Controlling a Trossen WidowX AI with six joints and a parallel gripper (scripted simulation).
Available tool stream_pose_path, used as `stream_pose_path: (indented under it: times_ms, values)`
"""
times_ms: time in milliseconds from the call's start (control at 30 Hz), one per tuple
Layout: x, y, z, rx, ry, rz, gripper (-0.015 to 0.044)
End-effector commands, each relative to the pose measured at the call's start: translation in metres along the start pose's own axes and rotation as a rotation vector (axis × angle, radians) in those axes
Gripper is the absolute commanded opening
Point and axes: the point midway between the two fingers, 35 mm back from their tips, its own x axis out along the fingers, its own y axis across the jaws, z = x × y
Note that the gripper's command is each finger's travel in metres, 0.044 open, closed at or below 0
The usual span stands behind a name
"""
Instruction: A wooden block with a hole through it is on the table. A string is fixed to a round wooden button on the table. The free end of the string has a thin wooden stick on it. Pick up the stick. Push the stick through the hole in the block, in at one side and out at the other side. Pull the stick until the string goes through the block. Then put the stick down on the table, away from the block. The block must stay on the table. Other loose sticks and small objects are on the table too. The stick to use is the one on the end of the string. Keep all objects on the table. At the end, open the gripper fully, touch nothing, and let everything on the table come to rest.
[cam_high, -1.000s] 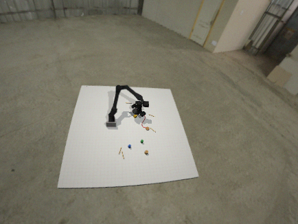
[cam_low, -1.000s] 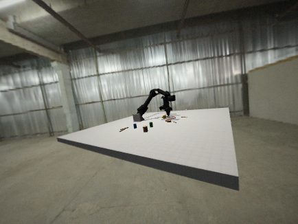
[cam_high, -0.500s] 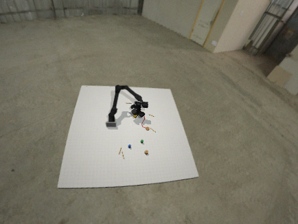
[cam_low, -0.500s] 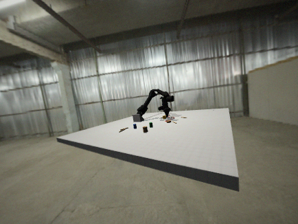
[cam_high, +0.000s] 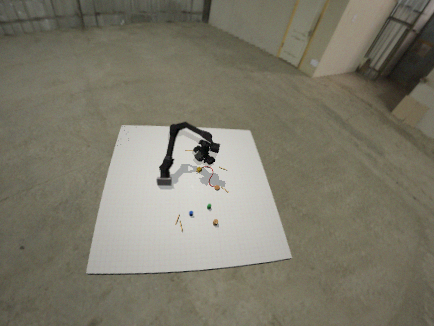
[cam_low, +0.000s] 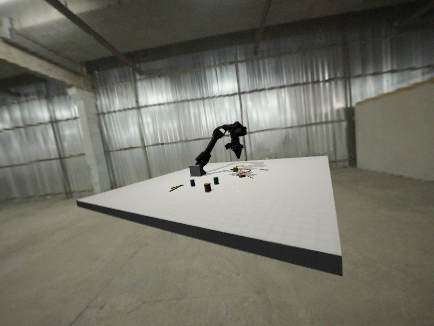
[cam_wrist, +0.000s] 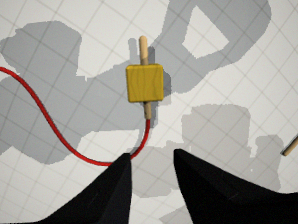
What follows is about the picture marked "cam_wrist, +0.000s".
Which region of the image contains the small yellow-brown wooden cube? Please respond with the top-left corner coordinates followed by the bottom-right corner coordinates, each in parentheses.
top-left (125, 64), bottom-right (164, 103)

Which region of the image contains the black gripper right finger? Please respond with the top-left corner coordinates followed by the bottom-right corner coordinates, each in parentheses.
top-left (174, 149), bottom-right (298, 224)

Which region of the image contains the red string with wooden stick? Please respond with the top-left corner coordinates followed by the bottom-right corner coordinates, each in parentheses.
top-left (0, 36), bottom-right (152, 167)

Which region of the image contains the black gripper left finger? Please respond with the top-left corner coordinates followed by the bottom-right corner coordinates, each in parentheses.
top-left (23, 153), bottom-right (132, 224)

